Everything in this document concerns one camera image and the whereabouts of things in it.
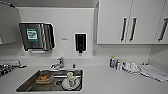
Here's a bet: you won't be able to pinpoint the small grey wall label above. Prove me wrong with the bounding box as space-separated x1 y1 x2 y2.
60 37 69 42

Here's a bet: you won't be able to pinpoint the white upper cabinet small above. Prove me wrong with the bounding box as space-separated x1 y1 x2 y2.
0 3 23 46

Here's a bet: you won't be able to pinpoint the blue dish soap bottle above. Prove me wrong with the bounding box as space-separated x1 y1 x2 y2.
109 55 117 70

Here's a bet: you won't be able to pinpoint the white upper cabinet black handles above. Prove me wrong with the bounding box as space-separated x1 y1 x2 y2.
96 0 168 46

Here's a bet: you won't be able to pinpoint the white cup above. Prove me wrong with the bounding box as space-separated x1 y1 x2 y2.
66 71 76 88

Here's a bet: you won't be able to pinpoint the white plate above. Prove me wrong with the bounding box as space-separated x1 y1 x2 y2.
61 77 82 91

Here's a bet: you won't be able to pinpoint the small white bottle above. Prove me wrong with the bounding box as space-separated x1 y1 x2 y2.
115 59 122 71

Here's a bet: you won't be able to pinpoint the black wall soap dispenser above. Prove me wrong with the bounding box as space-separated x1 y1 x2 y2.
74 32 88 54

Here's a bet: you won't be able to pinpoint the chrome sink faucet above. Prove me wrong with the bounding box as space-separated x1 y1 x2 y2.
49 56 65 71

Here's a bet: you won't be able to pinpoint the white wall outlet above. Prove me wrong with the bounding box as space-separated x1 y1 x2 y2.
91 48 98 57

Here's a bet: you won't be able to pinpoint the stainless steel sink basin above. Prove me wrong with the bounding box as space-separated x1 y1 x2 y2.
15 68 85 94

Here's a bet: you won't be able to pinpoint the steel paper towel dispenser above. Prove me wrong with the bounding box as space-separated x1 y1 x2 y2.
18 22 55 54

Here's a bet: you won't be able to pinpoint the black cabinet door handle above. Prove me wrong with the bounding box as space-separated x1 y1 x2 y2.
120 16 128 43
129 16 138 43
157 16 168 43

